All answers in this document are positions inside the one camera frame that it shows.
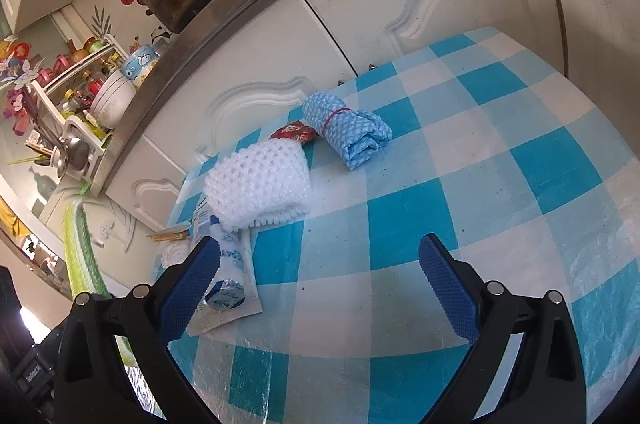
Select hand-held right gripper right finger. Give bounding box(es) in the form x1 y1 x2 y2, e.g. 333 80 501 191
419 233 587 424

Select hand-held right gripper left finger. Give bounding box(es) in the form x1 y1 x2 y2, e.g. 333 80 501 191
54 235 223 424

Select white blue plastic packet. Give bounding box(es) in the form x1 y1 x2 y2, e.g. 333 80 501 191
187 199 263 337

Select yellow brown wrapper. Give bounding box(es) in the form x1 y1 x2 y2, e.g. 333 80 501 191
147 226 192 243

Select red snack wrapper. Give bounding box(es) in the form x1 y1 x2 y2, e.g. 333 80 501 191
270 120 317 146

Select white crumpled tissue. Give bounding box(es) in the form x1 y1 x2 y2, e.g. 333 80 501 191
160 241 193 270

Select green striped cloth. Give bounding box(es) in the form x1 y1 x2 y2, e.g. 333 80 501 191
62 199 132 365

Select white foam fruit net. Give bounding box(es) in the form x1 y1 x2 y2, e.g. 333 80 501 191
205 139 313 232

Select blue white checked tablecloth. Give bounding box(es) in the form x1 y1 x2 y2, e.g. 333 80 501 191
122 26 640 424

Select yellow towel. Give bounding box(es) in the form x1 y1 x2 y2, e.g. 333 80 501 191
0 199 31 240

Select steel ladle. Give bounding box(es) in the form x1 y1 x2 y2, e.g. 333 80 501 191
55 136 91 180

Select blue dotted rolled cloth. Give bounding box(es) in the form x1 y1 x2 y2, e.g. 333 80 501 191
302 91 393 170

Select white dish rack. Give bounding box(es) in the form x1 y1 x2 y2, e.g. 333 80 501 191
27 34 136 182

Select white stacked bowls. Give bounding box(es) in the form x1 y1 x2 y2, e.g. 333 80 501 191
90 69 137 130

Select blue white cartoon cup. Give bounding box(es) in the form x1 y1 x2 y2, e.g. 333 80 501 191
121 44 161 85

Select steel edged kitchen countertop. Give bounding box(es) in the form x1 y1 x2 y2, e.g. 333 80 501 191
89 0 533 200

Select pink plastic utensils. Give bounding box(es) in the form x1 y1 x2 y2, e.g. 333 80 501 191
0 36 56 135

